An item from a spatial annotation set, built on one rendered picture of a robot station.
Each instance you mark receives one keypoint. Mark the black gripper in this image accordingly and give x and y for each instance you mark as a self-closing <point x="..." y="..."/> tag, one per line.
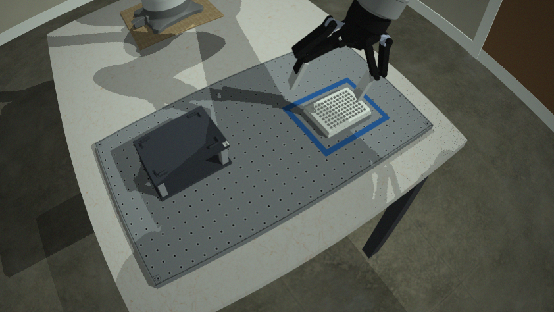
<point x="360" y="30"/>

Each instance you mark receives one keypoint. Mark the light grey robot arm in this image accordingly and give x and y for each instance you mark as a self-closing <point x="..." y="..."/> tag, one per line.
<point x="161" y="14"/>

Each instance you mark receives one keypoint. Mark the blue tape outline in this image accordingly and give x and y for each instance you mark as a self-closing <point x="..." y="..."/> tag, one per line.
<point x="344" y="142"/>

